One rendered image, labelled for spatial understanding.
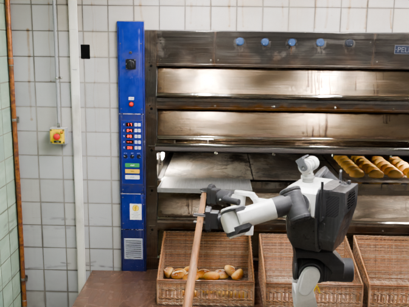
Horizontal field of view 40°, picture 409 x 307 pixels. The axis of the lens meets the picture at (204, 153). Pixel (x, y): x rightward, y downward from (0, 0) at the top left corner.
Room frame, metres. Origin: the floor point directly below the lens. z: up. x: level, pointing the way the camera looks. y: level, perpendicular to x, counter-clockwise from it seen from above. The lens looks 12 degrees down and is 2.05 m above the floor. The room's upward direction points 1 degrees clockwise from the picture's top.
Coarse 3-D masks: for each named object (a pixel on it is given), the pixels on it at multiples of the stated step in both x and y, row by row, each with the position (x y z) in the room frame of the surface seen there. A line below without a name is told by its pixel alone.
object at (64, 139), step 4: (52, 128) 3.36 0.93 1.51; (56, 128) 3.36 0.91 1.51; (60, 128) 3.36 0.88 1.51; (64, 128) 3.36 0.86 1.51; (52, 132) 3.35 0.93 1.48; (56, 132) 3.35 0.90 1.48; (64, 132) 3.35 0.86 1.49; (52, 136) 3.35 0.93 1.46; (60, 136) 3.35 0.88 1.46; (64, 136) 3.35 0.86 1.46; (68, 136) 3.42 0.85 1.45; (52, 140) 3.35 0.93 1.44; (56, 140) 3.35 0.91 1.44; (60, 140) 3.35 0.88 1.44; (64, 140) 3.35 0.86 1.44; (68, 140) 3.41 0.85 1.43
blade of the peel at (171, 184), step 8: (160, 184) 3.24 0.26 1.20; (168, 184) 3.29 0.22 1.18; (176, 184) 3.30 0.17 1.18; (184, 184) 3.30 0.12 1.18; (192, 184) 3.30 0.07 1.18; (200, 184) 3.30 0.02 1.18; (208, 184) 3.31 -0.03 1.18; (216, 184) 3.31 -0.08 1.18; (224, 184) 3.31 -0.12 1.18; (232, 184) 3.31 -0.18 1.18; (240, 184) 3.32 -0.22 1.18; (248, 184) 3.32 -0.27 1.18; (184, 192) 3.11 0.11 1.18; (192, 192) 3.11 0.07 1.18; (200, 192) 3.11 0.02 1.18
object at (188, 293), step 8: (200, 200) 2.87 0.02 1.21; (200, 208) 2.71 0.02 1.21; (200, 224) 2.47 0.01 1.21; (200, 232) 2.37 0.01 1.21; (200, 240) 2.29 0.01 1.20; (192, 248) 2.18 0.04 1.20; (192, 256) 2.07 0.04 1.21; (192, 264) 1.99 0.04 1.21; (192, 272) 1.92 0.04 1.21; (192, 280) 1.85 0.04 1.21; (192, 288) 1.80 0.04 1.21; (184, 296) 1.74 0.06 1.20; (192, 296) 1.75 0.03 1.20; (184, 304) 1.67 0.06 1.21
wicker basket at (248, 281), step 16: (176, 240) 3.36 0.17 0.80; (192, 240) 3.35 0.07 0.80; (208, 240) 3.36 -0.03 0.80; (224, 240) 3.35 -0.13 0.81; (240, 240) 3.35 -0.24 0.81; (160, 256) 3.12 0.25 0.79; (176, 256) 3.33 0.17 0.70; (208, 256) 3.33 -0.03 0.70; (224, 256) 3.33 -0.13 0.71; (240, 256) 3.33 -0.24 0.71; (160, 272) 3.05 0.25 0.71; (160, 288) 2.91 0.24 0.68; (176, 288) 2.91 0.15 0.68; (208, 288) 2.91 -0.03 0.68; (224, 288) 2.90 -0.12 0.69; (240, 288) 2.90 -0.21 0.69; (160, 304) 2.91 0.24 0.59; (176, 304) 2.91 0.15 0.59; (192, 304) 2.91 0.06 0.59; (208, 304) 2.91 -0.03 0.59; (224, 304) 2.90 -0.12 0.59; (240, 304) 2.91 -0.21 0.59
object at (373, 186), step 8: (256, 184) 3.39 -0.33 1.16; (264, 184) 3.39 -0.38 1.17; (272, 184) 3.39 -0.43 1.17; (280, 184) 3.38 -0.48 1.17; (288, 184) 3.38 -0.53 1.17; (360, 184) 3.37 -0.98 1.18; (368, 184) 3.37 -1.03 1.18; (376, 184) 3.37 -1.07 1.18; (384, 184) 3.37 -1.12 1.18; (392, 184) 3.37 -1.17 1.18; (400, 184) 3.38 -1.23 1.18; (408, 184) 3.38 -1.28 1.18
